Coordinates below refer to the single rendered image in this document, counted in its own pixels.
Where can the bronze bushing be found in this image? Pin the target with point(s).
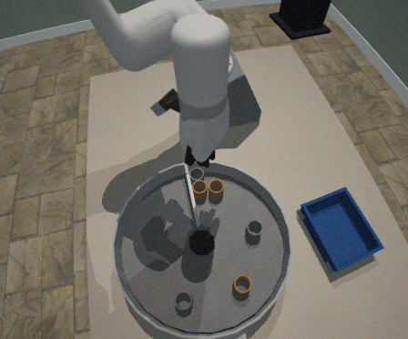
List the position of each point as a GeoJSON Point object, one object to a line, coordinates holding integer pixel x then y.
{"type": "Point", "coordinates": [216, 194]}
{"type": "Point", "coordinates": [199, 184]}
{"type": "Point", "coordinates": [245, 278]}

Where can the grey metal bushing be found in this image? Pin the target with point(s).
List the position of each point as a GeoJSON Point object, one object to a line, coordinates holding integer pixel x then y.
{"type": "Point", "coordinates": [194, 172]}
{"type": "Point", "coordinates": [177, 297]}
{"type": "Point", "coordinates": [256, 223]}

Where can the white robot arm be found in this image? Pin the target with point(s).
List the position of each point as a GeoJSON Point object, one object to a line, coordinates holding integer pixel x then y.
{"type": "Point", "coordinates": [200, 47]}

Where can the blue rectangular crate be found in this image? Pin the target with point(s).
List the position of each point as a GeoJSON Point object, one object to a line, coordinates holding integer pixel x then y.
{"type": "Point", "coordinates": [339, 222]}

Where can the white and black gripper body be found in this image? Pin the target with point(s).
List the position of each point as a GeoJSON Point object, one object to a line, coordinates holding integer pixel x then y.
{"type": "Point", "coordinates": [203, 136]}

